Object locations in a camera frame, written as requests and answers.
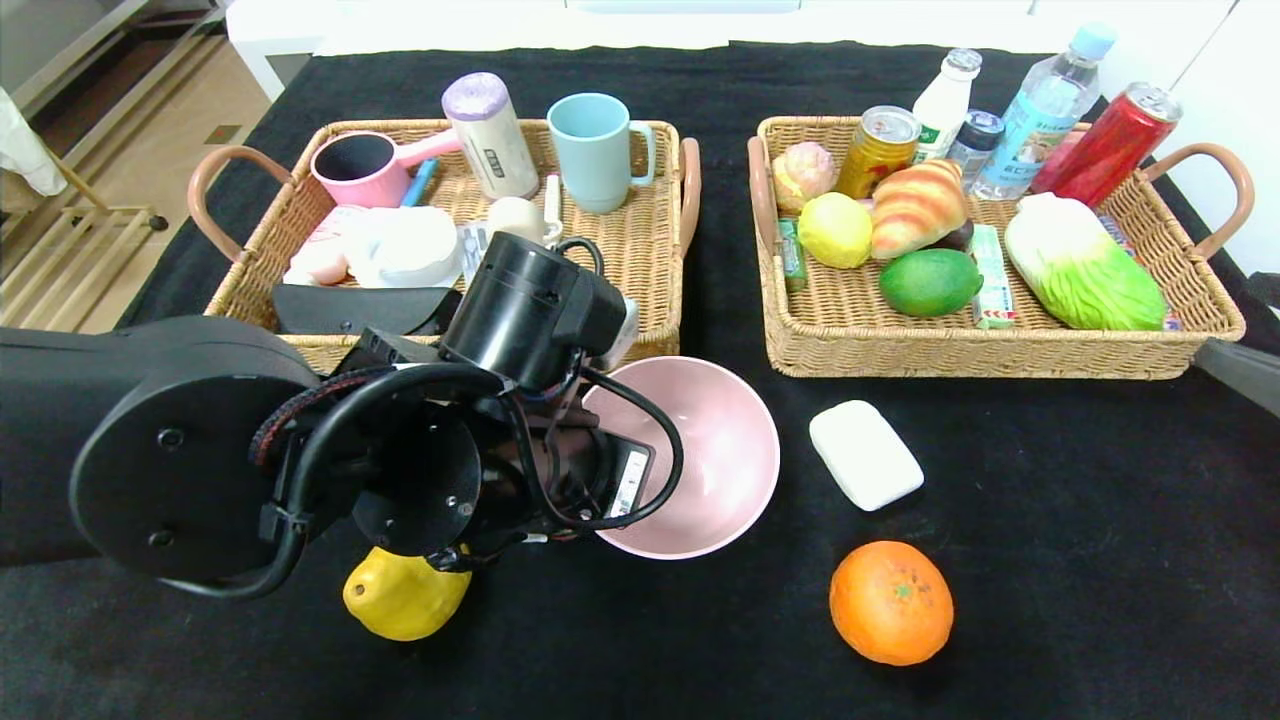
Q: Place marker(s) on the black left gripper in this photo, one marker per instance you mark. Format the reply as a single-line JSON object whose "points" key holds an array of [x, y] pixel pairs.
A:
{"points": [[628, 481]]}

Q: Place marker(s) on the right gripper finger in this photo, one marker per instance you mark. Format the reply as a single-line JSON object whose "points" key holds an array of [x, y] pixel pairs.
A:
{"points": [[1245, 375], [1265, 290]]}

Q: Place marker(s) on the pink bowl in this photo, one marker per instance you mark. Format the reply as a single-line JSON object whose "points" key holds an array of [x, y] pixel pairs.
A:
{"points": [[725, 450]]}

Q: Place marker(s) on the yellow pear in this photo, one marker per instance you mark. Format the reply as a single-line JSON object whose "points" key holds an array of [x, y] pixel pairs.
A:
{"points": [[400, 600]]}

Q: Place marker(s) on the orange fruit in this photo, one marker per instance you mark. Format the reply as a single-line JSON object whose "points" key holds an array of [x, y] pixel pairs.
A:
{"points": [[890, 605]]}

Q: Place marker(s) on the green lime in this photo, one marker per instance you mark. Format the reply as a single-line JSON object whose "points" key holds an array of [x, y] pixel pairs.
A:
{"points": [[930, 283]]}

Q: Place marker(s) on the brown striped croissant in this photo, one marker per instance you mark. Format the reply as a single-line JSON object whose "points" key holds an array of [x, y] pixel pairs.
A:
{"points": [[915, 210]]}

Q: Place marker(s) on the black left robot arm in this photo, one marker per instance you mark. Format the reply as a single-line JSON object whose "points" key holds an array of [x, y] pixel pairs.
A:
{"points": [[150, 450]]}

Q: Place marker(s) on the colourful snack packet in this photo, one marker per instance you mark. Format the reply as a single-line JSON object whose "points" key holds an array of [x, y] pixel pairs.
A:
{"points": [[1112, 230]]}

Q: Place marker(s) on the green white cabbage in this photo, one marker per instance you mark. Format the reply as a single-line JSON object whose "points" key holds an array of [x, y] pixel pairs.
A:
{"points": [[1085, 268]]}

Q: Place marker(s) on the red drink can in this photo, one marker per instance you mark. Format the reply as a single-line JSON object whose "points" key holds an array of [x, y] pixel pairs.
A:
{"points": [[1105, 148]]}

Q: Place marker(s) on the white soap bar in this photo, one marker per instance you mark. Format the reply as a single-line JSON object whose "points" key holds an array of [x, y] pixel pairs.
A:
{"points": [[865, 455]]}

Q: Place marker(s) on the green white candy pack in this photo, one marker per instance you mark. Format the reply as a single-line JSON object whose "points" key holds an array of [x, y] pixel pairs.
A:
{"points": [[995, 290]]}

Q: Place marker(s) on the clear plastic tool pack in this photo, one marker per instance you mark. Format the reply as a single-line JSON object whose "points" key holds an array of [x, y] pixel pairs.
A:
{"points": [[472, 250]]}

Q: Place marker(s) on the green gum pack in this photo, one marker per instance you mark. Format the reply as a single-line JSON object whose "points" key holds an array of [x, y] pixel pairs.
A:
{"points": [[792, 253]]}

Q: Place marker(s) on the clear water bottle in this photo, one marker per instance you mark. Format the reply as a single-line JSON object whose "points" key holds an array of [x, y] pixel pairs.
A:
{"points": [[1040, 118]]}

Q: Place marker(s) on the white marker pink cap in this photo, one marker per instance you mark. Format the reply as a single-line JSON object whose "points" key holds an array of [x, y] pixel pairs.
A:
{"points": [[552, 205]]}

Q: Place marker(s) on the small cream cup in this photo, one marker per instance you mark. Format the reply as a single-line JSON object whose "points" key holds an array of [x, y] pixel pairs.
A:
{"points": [[515, 215]]}

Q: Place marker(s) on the black tablecloth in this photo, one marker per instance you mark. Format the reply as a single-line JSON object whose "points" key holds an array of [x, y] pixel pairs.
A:
{"points": [[1050, 600]]}

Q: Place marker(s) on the purple eggplant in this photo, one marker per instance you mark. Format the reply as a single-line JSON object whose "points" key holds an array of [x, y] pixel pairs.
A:
{"points": [[958, 238]]}

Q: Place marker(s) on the black glasses case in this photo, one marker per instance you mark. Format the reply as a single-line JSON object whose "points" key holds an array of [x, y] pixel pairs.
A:
{"points": [[358, 311]]}

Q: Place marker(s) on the small blue-capped bottle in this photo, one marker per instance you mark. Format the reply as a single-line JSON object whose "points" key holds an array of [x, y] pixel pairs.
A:
{"points": [[975, 150]]}

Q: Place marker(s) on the white round container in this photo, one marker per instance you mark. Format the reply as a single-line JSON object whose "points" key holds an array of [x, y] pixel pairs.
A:
{"points": [[405, 248]]}

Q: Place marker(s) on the light blue mug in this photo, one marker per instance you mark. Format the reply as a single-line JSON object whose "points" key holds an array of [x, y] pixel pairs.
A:
{"points": [[593, 157]]}

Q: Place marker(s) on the yellow lemon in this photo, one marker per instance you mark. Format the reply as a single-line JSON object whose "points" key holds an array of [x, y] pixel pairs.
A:
{"points": [[836, 230]]}

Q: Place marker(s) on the cream tumbler purple lid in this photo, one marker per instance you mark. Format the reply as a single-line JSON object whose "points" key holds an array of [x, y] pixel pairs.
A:
{"points": [[493, 147]]}

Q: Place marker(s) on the pink yellow bun toy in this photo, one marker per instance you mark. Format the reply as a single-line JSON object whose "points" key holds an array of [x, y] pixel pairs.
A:
{"points": [[808, 168]]}

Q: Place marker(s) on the blue pen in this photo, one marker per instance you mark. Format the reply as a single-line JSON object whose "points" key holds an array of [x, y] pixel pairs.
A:
{"points": [[420, 183]]}

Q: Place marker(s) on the white milk bottle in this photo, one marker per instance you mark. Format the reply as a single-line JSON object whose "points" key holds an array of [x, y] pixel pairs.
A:
{"points": [[945, 105]]}

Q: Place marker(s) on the pink white tube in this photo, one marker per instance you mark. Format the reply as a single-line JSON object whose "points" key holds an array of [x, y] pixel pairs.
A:
{"points": [[323, 258]]}

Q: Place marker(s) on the pink scoop cup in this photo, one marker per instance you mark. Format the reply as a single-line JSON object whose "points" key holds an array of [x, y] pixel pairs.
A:
{"points": [[382, 190]]}

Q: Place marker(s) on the yellow drink can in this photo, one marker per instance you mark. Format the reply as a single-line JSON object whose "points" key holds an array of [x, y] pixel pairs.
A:
{"points": [[878, 152]]}

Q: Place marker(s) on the light wooden rack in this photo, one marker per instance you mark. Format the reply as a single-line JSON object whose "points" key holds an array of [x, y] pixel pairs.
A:
{"points": [[120, 212]]}

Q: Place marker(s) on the brown wooden shelf unit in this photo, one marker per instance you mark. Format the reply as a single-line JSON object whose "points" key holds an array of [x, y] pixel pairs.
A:
{"points": [[150, 50]]}

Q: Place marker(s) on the white hanging cloth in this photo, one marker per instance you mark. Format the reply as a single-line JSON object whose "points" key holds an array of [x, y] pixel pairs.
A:
{"points": [[20, 150]]}

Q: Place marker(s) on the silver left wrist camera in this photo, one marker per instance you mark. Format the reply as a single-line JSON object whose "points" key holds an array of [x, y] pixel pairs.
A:
{"points": [[622, 335]]}

